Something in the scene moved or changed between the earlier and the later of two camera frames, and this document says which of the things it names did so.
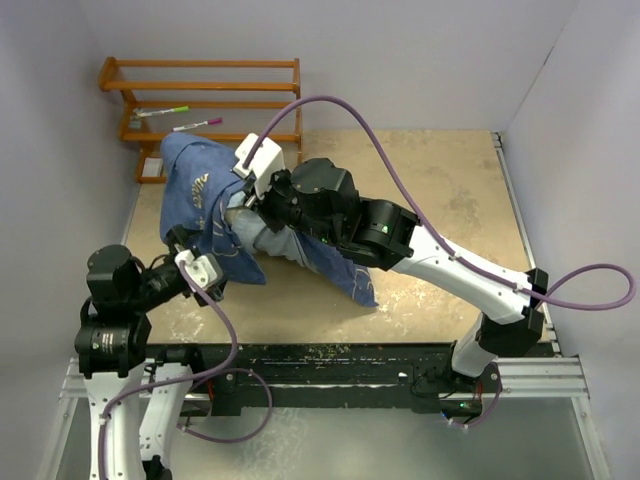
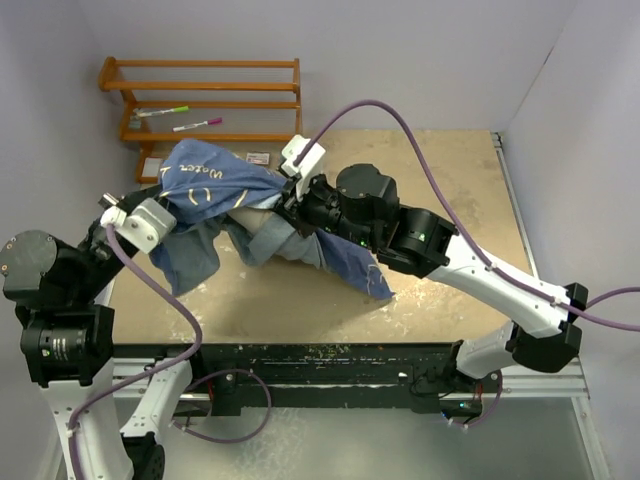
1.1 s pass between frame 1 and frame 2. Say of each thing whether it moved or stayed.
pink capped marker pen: stayed
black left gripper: moved
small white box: stayed
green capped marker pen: stayed
